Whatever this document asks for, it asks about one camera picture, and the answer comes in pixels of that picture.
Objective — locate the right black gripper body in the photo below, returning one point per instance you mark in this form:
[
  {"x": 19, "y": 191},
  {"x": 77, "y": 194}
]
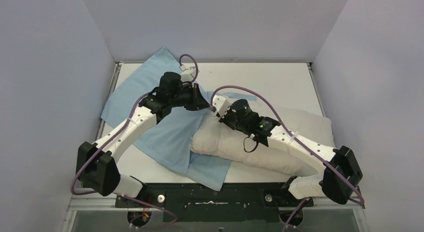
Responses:
[{"x": 231, "y": 119}]

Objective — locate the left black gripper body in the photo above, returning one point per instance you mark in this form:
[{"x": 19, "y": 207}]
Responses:
[{"x": 199, "y": 98}]

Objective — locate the white pillow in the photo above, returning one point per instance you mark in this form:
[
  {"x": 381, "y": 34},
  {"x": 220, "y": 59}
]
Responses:
[{"x": 217, "y": 139}]

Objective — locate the green and blue pillowcase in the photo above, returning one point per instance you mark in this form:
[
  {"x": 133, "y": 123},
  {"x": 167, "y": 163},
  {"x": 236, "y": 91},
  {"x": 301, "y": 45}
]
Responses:
[{"x": 168, "y": 143}]

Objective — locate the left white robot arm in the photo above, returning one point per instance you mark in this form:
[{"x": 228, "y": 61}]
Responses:
[{"x": 97, "y": 162}]

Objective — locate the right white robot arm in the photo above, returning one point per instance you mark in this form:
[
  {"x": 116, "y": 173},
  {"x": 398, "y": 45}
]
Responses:
[{"x": 337, "y": 170}]

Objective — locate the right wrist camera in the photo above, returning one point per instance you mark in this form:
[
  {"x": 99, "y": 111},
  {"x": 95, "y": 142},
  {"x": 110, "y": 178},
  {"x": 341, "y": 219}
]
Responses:
[{"x": 220, "y": 105}]

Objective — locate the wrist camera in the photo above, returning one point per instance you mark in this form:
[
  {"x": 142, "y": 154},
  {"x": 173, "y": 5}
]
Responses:
[
  {"x": 188, "y": 74},
  {"x": 220, "y": 105}
]

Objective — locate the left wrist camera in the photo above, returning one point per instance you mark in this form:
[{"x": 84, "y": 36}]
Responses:
[{"x": 188, "y": 74}]

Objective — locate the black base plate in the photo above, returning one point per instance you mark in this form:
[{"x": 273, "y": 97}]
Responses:
[{"x": 235, "y": 202}]

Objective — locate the aluminium frame rail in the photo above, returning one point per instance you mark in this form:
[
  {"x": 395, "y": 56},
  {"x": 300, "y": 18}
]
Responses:
[{"x": 98, "y": 127}]

